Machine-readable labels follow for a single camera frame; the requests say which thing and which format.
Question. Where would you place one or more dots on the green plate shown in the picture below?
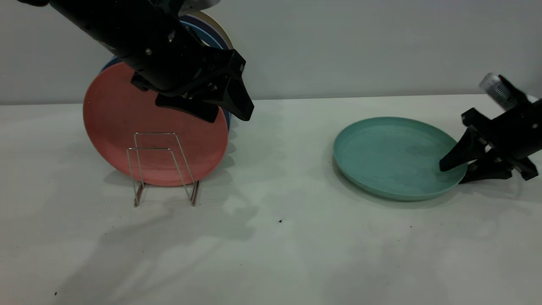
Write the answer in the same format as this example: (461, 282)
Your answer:
(389, 156)

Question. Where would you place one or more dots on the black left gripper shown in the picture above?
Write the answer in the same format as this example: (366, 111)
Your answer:
(199, 67)

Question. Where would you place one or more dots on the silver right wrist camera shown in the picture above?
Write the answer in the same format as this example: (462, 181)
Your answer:
(499, 91)

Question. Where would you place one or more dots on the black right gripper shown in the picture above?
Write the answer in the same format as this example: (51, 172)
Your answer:
(514, 131)

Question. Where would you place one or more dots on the pink plate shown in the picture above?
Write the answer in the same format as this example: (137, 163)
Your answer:
(114, 127)

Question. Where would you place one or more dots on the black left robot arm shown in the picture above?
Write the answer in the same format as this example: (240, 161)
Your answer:
(123, 29)

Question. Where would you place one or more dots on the teal blue plate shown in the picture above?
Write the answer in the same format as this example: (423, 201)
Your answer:
(204, 37)

